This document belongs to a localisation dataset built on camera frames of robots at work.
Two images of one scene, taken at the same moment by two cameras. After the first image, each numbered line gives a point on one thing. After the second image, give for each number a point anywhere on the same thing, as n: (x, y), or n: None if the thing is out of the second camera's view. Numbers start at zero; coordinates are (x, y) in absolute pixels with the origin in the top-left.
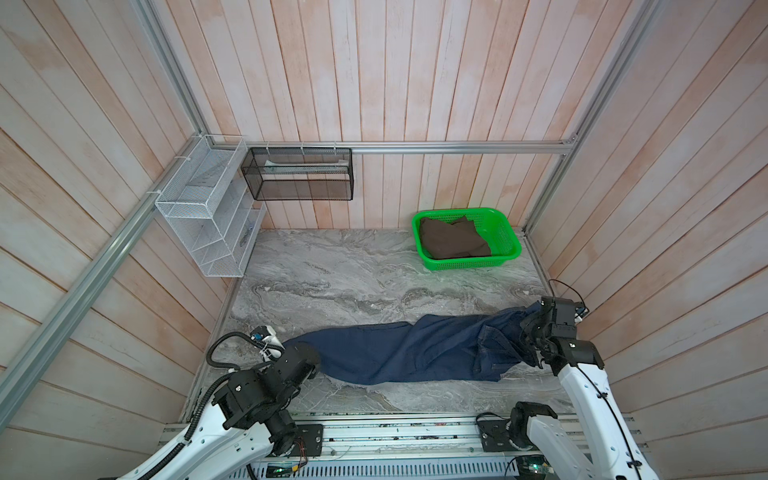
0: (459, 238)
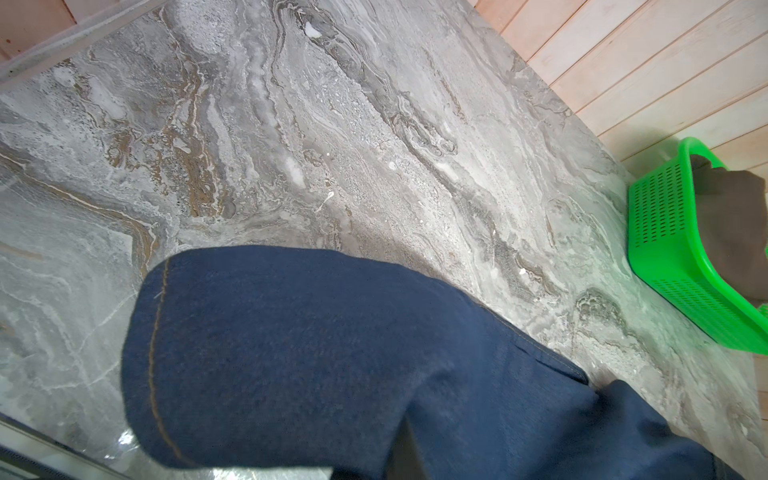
0: (736, 222)
